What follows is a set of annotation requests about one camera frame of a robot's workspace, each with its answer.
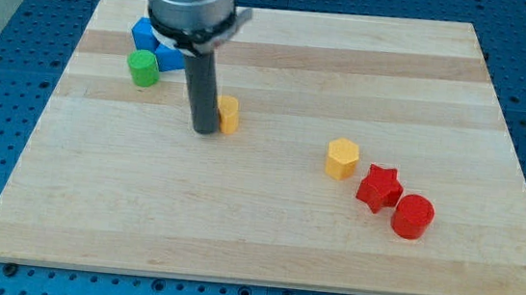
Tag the red star block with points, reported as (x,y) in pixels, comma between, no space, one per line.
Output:
(380,188)

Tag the blue block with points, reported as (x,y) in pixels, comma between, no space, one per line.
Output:
(168,59)

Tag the black cable tie clamp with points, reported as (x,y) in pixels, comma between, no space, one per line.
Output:
(200,41)

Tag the yellow hexagon block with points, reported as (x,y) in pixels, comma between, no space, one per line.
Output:
(342,158)

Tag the green cylinder block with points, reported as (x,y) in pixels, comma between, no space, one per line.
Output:
(143,68)

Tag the wooden board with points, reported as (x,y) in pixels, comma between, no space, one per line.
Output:
(115,179)

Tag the yellow heart block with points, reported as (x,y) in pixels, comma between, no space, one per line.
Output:
(229,114)

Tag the red cylinder block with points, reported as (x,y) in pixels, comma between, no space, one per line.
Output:
(412,216)

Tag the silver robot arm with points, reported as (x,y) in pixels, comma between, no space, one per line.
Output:
(193,27)

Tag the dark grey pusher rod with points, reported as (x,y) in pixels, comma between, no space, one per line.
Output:
(202,88)

